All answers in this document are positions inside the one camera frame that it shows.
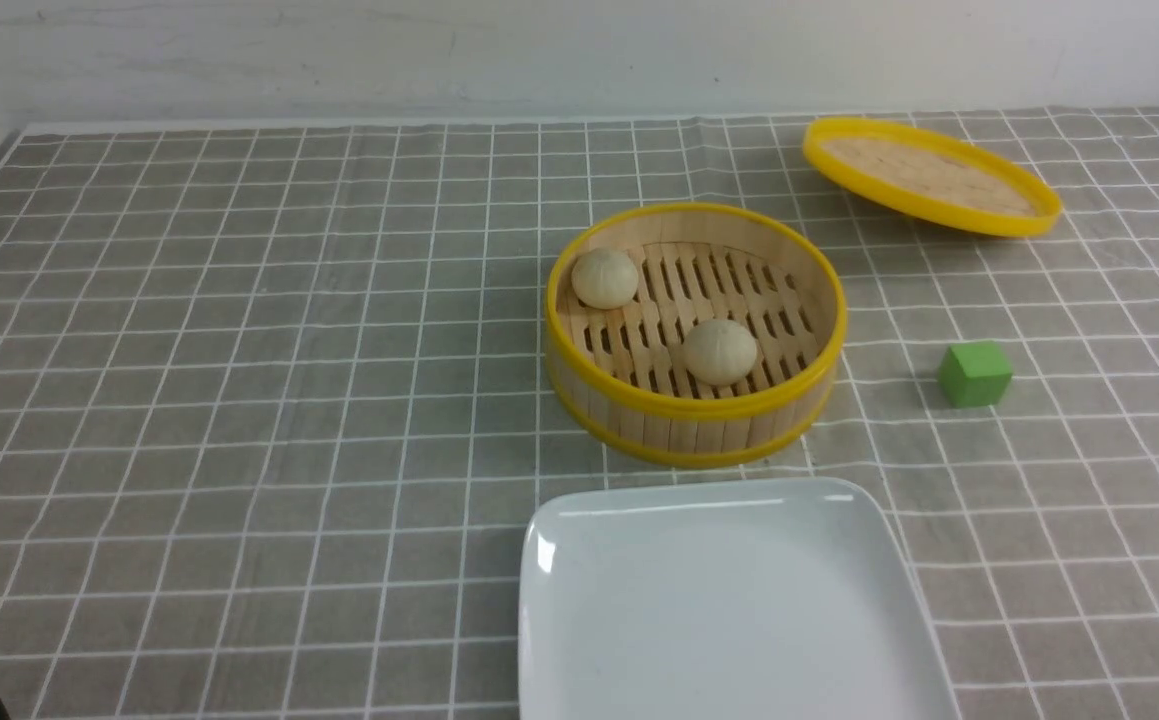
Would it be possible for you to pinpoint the yellow rimmed bamboo steamer lid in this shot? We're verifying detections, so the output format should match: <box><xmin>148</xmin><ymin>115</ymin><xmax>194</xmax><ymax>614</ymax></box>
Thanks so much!
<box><xmin>802</xmin><ymin>117</ymin><xmax>1064</xmax><ymax>238</ymax></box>

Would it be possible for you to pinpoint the yellow rimmed bamboo steamer basket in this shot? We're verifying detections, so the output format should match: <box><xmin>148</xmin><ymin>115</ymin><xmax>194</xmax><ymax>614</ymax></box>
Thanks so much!
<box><xmin>542</xmin><ymin>202</ymin><xmax>848</xmax><ymax>468</ymax></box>

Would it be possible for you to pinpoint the green wooden cube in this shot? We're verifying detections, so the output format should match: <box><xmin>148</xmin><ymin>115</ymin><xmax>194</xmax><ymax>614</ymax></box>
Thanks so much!
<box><xmin>936</xmin><ymin>341</ymin><xmax>1014</xmax><ymax>407</ymax></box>

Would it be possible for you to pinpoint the grey checked tablecloth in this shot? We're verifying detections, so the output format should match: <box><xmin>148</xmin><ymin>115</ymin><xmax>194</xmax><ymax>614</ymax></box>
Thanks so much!
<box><xmin>0</xmin><ymin>108</ymin><xmax>1159</xmax><ymax>719</ymax></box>

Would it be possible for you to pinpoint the white square plate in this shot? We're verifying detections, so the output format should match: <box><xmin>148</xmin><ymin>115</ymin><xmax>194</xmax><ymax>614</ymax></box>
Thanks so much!
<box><xmin>518</xmin><ymin>477</ymin><xmax>958</xmax><ymax>719</ymax></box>

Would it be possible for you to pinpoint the steamed bun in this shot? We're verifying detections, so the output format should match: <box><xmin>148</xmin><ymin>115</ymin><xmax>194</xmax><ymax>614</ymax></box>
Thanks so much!
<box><xmin>570</xmin><ymin>249</ymin><xmax>640</xmax><ymax>310</ymax></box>
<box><xmin>681</xmin><ymin>318</ymin><xmax>758</xmax><ymax>386</ymax></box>

